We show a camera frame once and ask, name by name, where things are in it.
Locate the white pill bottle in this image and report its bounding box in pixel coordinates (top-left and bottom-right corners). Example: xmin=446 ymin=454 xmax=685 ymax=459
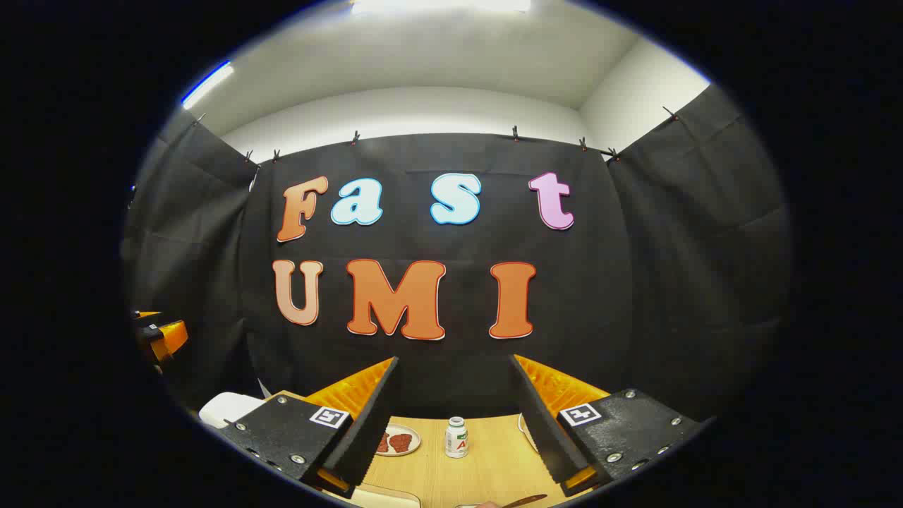
xmin=444 ymin=416 xmax=470 ymax=459

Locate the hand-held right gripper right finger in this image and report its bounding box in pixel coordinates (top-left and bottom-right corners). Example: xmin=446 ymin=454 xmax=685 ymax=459
xmin=508 ymin=354 xmax=708 ymax=497

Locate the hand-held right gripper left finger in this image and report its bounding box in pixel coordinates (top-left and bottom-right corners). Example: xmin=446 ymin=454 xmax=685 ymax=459
xmin=219 ymin=356 xmax=401 ymax=497

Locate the white rice cooker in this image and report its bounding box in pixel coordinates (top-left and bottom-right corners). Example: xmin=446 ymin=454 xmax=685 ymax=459
xmin=199 ymin=392 xmax=267 ymax=430

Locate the round plate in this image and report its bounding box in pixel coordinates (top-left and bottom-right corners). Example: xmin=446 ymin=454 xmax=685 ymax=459
xmin=376 ymin=423 xmax=423 ymax=458

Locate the black backdrop cloth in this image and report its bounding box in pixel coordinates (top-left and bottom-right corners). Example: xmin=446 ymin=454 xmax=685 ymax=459
xmin=120 ymin=85 xmax=791 ymax=424

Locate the ceiling light panel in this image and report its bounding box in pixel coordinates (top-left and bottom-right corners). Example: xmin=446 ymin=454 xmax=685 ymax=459
xmin=351 ymin=0 xmax=532 ymax=14

